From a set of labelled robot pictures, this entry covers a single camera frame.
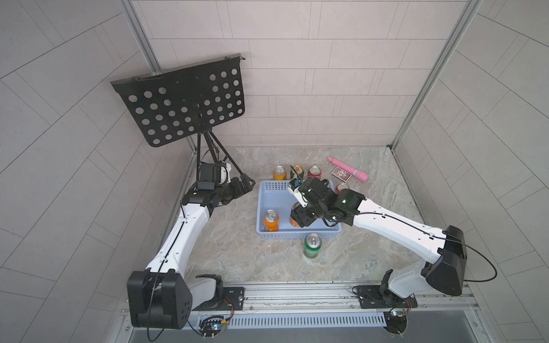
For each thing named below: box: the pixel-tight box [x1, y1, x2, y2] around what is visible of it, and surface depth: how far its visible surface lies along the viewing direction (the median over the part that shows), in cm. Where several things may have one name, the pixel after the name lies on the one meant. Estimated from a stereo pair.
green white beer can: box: [290, 165, 304, 181], surface depth 96 cm
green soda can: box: [303, 232, 323, 259], surface depth 75 cm
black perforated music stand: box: [110, 54, 246, 178], surface depth 75 cm
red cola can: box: [307, 165, 322, 180], surface depth 96 cm
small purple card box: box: [330, 165, 353, 183], surface depth 107 cm
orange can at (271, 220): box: [263, 209, 281, 233], surface depth 82 cm
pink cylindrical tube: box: [326, 156, 369, 183], surface depth 106 cm
